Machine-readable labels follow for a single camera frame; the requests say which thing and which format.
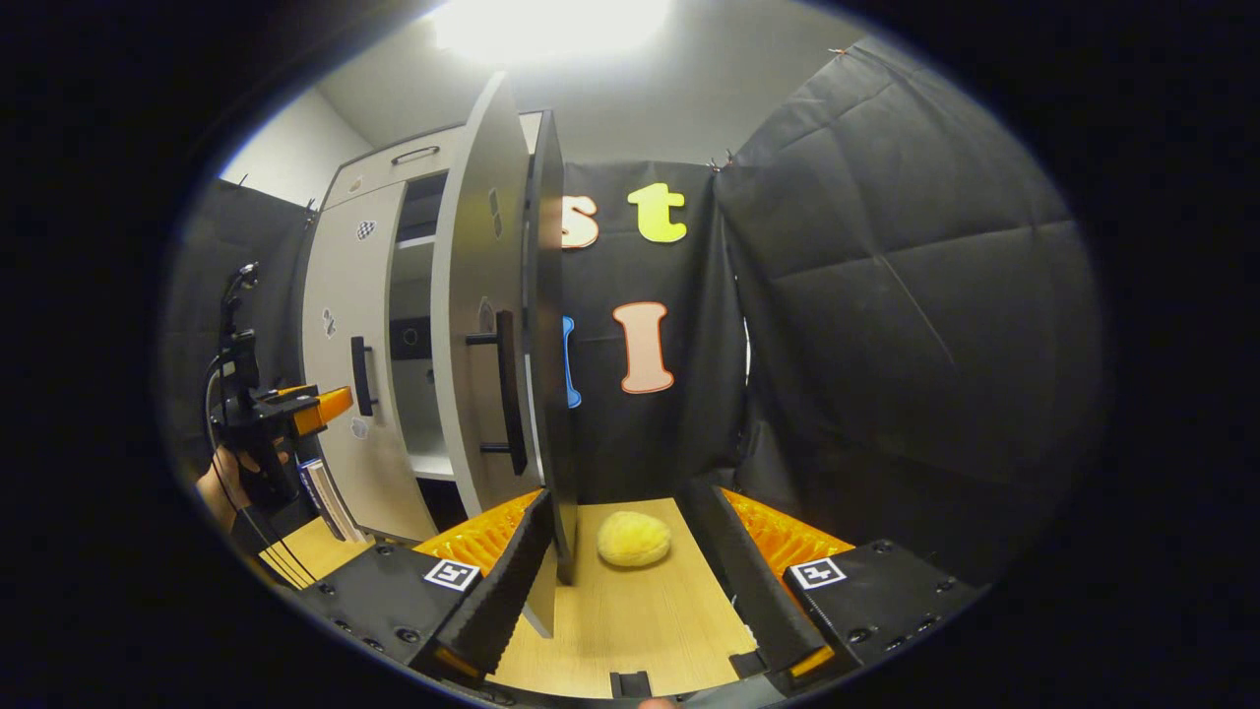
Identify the grey double-door shoe cabinet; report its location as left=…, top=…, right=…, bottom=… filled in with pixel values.
left=300, top=110, right=552, bottom=552

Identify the white and grey book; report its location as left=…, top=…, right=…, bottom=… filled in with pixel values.
left=310, top=459, right=367, bottom=545

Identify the large ceiling light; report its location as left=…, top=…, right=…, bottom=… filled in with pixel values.
left=433, top=0, right=670, bottom=60

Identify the grey cabinet drawer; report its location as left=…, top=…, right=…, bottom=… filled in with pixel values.
left=323, top=110, right=544, bottom=210

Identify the grey shoe cabinet door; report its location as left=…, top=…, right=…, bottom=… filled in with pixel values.
left=430, top=71, right=582, bottom=639
left=300, top=180, right=439, bottom=543

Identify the black cable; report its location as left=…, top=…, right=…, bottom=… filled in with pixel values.
left=202, top=354, right=318, bottom=589

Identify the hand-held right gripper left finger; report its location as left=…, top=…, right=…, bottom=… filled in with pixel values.
left=295, top=489, right=557, bottom=680

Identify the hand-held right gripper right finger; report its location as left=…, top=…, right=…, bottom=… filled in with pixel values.
left=689, top=478, right=985, bottom=695

